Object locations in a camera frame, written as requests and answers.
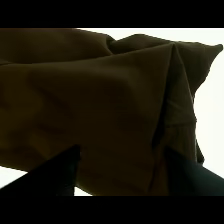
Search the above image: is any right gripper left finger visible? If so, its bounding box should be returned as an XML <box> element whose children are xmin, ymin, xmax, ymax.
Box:
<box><xmin>0</xmin><ymin>143</ymin><xmax>82</xmax><ymax>197</ymax></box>

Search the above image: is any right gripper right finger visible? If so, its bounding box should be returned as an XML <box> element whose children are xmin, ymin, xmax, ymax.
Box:
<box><xmin>164</xmin><ymin>146</ymin><xmax>224</xmax><ymax>197</ymax></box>

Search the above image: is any brown garment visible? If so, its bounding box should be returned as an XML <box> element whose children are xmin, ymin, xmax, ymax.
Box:
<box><xmin>0</xmin><ymin>28</ymin><xmax>224</xmax><ymax>197</ymax></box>

